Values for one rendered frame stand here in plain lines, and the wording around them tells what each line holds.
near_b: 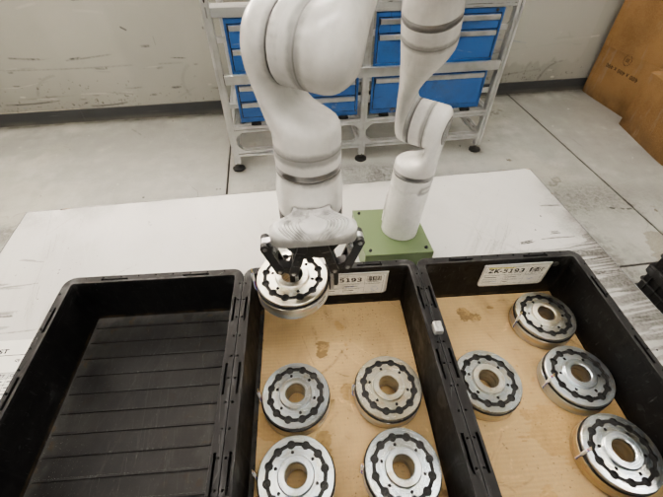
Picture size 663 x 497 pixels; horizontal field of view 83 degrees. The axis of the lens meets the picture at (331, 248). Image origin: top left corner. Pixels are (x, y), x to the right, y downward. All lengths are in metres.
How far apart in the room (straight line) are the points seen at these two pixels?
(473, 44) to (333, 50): 2.28
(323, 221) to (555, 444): 0.49
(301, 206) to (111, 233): 0.87
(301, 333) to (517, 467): 0.38
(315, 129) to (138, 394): 0.52
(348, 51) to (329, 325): 0.49
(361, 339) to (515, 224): 0.67
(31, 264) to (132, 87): 2.38
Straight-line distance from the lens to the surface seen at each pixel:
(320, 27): 0.32
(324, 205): 0.40
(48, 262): 1.21
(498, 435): 0.66
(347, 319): 0.70
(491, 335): 0.74
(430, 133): 0.77
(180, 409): 0.67
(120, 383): 0.73
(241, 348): 0.57
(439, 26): 0.64
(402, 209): 0.88
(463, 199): 1.22
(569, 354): 0.74
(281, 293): 0.52
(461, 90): 2.66
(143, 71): 3.37
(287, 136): 0.36
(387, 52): 2.40
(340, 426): 0.62
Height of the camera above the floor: 1.42
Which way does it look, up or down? 46 degrees down
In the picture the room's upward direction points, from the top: straight up
